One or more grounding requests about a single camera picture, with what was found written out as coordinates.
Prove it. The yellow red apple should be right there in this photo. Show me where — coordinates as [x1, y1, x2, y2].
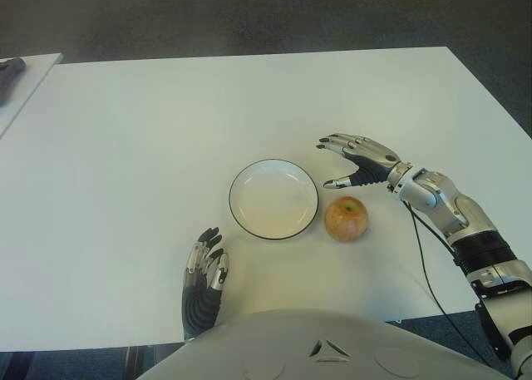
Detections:
[324, 195, 370, 243]

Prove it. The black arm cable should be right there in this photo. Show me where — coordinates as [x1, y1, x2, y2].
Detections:
[404, 200, 500, 369]

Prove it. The white side table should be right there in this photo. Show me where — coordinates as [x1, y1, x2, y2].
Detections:
[0, 53, 63, 140]

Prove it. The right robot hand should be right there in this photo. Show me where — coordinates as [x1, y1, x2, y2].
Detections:
[315, 132, 403, 190]

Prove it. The dark object on side table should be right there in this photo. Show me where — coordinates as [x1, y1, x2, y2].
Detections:
[0, 57, 27, 106]

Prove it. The white plate with black rim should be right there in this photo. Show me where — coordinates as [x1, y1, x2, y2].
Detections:
[228, 158, 321, 240]

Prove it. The grey robot torso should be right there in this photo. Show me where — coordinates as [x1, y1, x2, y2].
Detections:
[139, 308, 516, 380]

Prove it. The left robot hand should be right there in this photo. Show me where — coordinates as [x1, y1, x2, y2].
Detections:
[181, 226, 230, 340]

